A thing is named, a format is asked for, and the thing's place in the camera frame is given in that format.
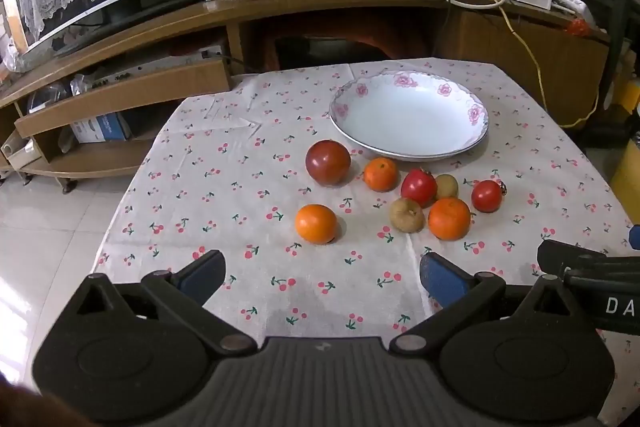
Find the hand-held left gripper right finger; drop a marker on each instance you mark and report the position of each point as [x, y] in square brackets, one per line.
[442, 279]

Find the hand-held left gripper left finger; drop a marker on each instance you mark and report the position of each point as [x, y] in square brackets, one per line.
[202, 276]

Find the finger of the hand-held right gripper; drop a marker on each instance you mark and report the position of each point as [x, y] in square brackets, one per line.
[636, 237]
[575, 264]

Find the small brown kiwi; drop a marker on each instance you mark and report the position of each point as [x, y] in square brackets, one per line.
[448, 186]

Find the small mandarin orange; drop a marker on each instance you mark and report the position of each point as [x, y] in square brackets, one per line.
[380, 175]

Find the large dark red tomato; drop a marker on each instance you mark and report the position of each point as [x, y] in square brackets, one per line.
[328, 162]

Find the white floral rimmed plate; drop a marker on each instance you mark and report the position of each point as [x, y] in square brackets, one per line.
[407, 114]

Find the cherry print tablecloth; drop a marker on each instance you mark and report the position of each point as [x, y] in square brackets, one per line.
[235, 187]

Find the blue and white box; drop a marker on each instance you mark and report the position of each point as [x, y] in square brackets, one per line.
[100, 128]

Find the silver set-top box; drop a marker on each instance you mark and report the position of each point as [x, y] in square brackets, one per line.
[150, 66]

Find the small red object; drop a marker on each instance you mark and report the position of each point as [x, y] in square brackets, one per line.
[578, 27]

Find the black pole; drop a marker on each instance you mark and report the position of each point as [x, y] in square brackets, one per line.
[619, 7]

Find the small white power strip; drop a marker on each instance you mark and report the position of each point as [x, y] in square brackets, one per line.
[572, 2]

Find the wooden television stand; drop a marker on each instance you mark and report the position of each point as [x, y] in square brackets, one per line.
[165, 14]

